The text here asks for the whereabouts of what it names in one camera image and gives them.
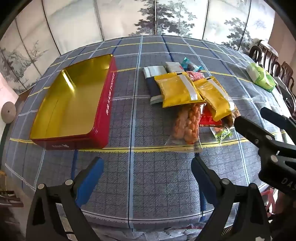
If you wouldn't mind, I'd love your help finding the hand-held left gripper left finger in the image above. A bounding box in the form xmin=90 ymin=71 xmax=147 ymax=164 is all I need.
xmin=25 ymin=156 xmax=104 ymax=241

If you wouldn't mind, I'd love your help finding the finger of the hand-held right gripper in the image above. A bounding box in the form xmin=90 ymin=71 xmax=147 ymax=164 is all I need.
xmin=260 ymin=107 xmax=296 ymax=132
xmin=233 ymin=115 xmax=276 ymax=149

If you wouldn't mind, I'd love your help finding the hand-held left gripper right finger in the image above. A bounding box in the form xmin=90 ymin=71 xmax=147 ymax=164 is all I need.
xmin=191 ymin=155 xmax=271 ymax=241

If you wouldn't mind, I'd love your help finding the clear bag of fried twists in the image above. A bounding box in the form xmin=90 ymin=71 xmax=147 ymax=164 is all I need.
xmin=222 ymin=104 xmax=241 ymax=130
xmin=168 ymin=103 xmax=206 ymax=149

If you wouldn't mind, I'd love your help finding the small green candy packet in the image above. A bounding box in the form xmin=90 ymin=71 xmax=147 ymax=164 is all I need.
xmin=210 ymin=126 xmax=233 ymax=143

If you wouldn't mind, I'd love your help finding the red snack packet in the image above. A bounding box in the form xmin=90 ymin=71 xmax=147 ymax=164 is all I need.
xmin=199 ymin=109 xmax=223 ymax=127

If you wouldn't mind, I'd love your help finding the yellow snack packet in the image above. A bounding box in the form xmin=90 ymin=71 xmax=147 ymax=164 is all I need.
xmin=154 ymin=72 xmax=206 ymax=108
xmin=193 ymin=76 xmax=235 ymax=121

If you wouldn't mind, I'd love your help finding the pink patterned snack packet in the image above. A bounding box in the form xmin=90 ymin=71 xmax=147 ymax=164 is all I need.
xmin=186 ymin=71 xmax=206 ymax=81

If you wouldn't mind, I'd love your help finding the red tin box gold inside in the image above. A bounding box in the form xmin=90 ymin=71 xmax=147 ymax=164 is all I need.
xmin=30 ymin=54 xmax=117 ymax=150

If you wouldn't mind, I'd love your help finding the teal snack packet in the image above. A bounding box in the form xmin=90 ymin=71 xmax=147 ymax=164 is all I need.
xmin=181 ymin=57 xmax=203 ymax=72

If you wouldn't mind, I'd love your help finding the navy and white snack packet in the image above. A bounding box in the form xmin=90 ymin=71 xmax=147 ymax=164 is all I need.
xmin=143 ymin=66 xmax=167 ymax=105

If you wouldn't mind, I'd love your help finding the green tissue pack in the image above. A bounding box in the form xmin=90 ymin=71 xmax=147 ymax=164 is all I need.
xmin=245 ymin=62 xmax=278 ymax=93

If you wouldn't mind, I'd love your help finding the dark wooden furniture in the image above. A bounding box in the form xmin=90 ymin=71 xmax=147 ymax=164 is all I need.
xmin=0 ymin=171 xmax=23 ymax=208

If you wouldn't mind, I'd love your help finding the round stone disc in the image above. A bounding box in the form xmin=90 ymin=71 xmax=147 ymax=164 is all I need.
xmin=1 ymin=101 xmax=16 ymax=123

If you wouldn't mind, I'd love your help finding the painted folding screen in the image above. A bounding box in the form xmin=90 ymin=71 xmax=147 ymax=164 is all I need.
xmin=0 ymin=0 xmax=275 ymax=93

